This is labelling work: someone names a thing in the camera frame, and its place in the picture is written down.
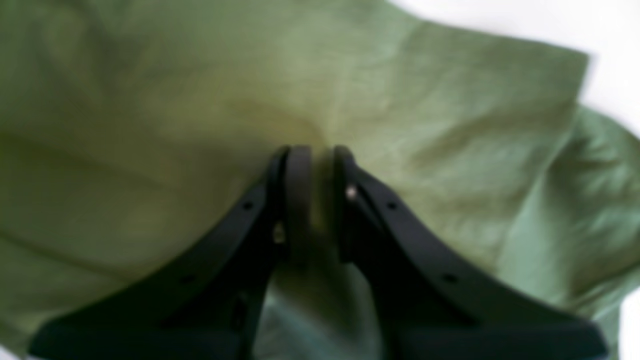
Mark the olive green T-shirt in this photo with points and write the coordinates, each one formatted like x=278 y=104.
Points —
x=128 y=128

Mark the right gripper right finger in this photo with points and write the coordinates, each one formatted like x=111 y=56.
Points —
x=430 y=302

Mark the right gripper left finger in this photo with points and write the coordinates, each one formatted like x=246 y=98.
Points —
x=206 y=303

